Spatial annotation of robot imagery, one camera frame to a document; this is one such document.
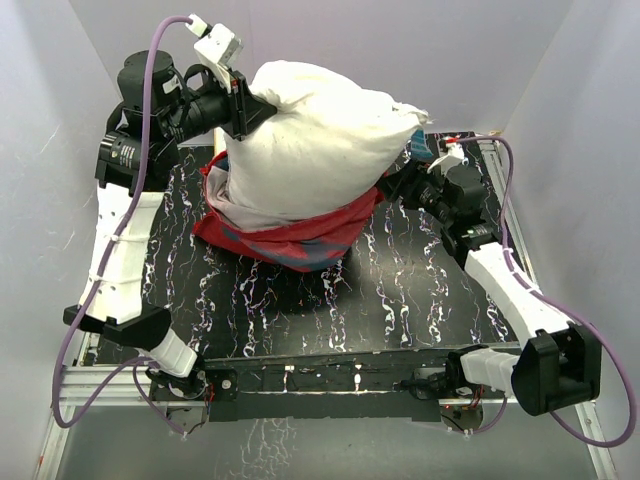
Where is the purple cable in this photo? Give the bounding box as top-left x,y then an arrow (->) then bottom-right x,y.
51,14 -> 194,429
457,137 -> 635,449

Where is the white pillow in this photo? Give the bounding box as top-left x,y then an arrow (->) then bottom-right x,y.
209,60 -> 430,229

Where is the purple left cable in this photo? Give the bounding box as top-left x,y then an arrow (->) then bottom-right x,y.
51,14 -> 194,429

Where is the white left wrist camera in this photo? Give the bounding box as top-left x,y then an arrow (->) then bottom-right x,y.
187,14 -> 243,69

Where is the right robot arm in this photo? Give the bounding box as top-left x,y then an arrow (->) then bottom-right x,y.
376,161 -> 602,416

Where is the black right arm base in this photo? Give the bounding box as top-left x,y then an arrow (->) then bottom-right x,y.
393,368 -> 508,435

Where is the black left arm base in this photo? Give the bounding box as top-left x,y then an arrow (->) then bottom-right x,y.
145,368 -> 238,422

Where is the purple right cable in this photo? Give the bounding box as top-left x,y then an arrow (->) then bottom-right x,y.
457,137 -> 635,449

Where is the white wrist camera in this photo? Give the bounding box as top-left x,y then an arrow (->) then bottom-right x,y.
187,14 -> 243,69
427,136 -> 468,176

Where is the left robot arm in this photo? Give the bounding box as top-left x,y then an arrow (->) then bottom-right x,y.
63,51 -> 276,399

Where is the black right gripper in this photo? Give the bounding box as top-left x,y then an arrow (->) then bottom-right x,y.
375,158 -> 455,226

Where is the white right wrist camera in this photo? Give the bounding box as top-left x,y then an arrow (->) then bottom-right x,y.
427,136 -> 468,176

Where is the aluminium table frame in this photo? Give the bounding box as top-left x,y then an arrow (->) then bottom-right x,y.
33,132 -> 619,480

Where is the red patterned pillowcase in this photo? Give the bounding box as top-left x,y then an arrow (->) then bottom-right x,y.
193,135 -> 382,272

